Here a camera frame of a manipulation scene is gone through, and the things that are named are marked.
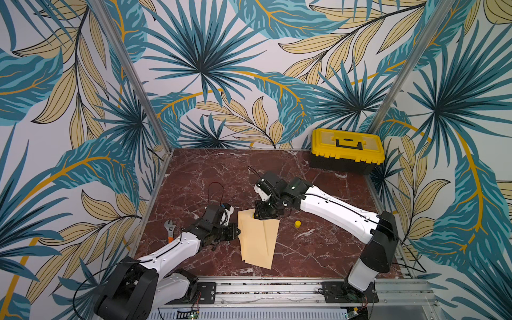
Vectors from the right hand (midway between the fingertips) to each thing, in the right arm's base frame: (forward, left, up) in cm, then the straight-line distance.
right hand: (255, 215), depth 76 cm
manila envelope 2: (-2, +2, -14) cm, 15 cm away
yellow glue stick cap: (+3, -19, -16) cm, 25 cm away
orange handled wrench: (+3, +38, -15) cm, 41 cm away
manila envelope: (+2, -7, -17) cm, 18 cm away
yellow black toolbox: (+33, -47, 0) cm, 57 cm away
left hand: (-2, +7, -13) cm, 15 cm away
